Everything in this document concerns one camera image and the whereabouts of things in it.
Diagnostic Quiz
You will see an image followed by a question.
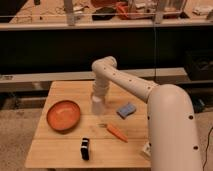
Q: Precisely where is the orange toy carrot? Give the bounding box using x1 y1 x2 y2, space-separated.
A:
100 124 128 142

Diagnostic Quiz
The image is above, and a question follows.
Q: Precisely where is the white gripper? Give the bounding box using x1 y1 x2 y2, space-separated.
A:
93 78 109 99

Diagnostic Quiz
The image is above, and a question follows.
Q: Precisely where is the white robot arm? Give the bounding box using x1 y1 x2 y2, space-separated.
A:
92 56 203 171

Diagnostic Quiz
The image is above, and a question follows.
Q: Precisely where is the blue sponge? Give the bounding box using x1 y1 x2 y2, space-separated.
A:
117 103 136 119

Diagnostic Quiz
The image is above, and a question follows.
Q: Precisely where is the wooden table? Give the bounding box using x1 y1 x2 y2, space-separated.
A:
25 81 150 169

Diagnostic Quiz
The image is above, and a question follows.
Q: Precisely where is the orange bowl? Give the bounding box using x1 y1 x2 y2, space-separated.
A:
46 100 81 131

